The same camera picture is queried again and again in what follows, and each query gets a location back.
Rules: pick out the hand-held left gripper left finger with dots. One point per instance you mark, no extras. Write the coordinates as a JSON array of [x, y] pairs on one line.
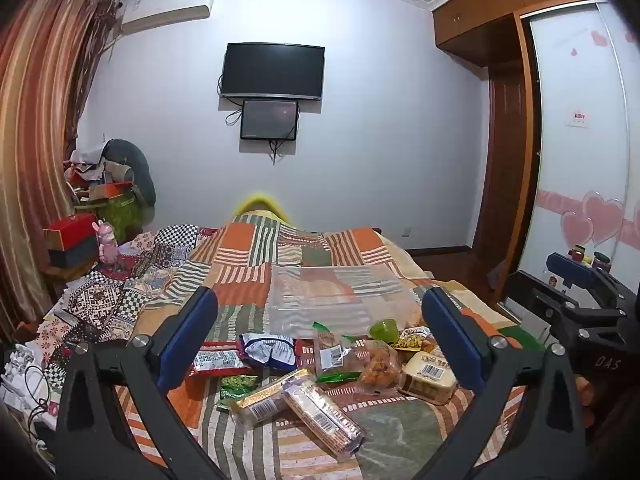
[[190, 342]]

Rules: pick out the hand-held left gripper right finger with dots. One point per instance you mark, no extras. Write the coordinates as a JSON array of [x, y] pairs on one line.
[[450, 342]]

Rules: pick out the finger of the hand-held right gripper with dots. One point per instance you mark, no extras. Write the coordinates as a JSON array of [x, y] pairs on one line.
[[525, 305], [570, 267]]

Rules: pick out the red snack packet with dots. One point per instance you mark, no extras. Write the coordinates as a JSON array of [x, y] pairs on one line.
[[217, 357]]

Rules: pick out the green snack packet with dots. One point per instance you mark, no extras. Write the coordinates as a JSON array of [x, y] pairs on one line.
[[227, 402], [237, 386], [337, 377]]

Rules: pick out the orange snack bag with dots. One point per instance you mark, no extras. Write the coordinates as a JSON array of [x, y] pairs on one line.
[[380, 366]]

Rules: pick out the blue white snack packet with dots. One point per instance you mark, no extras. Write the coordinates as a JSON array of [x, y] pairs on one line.
[[267, 351]]

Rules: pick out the clear plastic container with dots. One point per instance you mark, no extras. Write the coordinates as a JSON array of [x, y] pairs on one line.
[[340, 300]]

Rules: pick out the clear pastry packet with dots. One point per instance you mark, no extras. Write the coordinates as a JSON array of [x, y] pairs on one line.
[[332, 357]]

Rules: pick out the person's right hand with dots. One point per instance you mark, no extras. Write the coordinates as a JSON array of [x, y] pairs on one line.
[[585, 392]]

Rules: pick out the small colourful jars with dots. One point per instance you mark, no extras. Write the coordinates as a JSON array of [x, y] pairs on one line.
[[590, 257]]

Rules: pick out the yellow snack packet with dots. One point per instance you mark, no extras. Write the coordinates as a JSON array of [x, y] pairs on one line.
[[415, 341]]

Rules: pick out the pale yellow cake packet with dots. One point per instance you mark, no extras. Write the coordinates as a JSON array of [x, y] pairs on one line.
[[427, 377]]

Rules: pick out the green jelly cup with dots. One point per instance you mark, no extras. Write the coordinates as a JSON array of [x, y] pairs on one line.
[[384, 331]]

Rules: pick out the checked patchwork quilt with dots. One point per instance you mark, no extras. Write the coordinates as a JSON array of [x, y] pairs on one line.
[[125, 290]]

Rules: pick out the white heart-print sliding door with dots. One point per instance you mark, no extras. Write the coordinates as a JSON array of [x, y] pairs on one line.
[[580, 175]]

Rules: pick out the gold-ended cracker pack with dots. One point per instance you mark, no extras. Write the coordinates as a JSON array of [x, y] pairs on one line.
[[270, 400]]

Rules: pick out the brown wooden door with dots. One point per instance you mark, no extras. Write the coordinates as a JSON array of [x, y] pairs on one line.
[[505, 175]]

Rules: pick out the pink rabbit bottle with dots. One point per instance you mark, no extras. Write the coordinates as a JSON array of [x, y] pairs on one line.
[[106, 245]]

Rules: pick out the green bag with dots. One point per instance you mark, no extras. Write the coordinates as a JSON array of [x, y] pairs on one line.
[[122, 217]]

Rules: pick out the dark box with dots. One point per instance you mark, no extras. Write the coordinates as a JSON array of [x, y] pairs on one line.
[[75, 255]]

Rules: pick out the orange striped patchwork blanket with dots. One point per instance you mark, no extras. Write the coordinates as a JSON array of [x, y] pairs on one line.
[[300, 245]]

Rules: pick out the long clear cracker pack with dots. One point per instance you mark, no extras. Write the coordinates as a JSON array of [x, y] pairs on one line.
[[325, 422]]

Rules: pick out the small door sticker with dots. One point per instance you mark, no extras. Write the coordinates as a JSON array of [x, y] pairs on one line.
[[580, 119]]

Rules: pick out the red box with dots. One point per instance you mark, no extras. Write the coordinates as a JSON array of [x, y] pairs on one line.
[[70, 230]]

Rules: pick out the grey cushion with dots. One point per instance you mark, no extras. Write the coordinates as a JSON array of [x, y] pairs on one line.
[[140, 170]]

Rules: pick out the pile of clutter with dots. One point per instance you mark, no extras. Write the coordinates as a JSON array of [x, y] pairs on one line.
[[90, 170]]

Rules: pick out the small black monitor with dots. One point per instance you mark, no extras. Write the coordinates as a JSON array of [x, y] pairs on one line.
[[269, 120]]

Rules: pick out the striped curtain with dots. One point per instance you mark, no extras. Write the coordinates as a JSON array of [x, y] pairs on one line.
[[40, 135]]

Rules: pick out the wooden overhead cabinet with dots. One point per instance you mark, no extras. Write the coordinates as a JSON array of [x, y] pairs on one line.
[[480, 20]]

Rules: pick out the white air conditioner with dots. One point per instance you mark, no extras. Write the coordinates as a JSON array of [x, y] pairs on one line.
[[165, 12]]

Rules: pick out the wall socket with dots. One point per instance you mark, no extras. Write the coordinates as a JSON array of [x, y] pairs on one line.
[[406, 232]]

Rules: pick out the black wall television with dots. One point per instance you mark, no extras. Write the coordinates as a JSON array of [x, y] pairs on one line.
[[272, 70]]

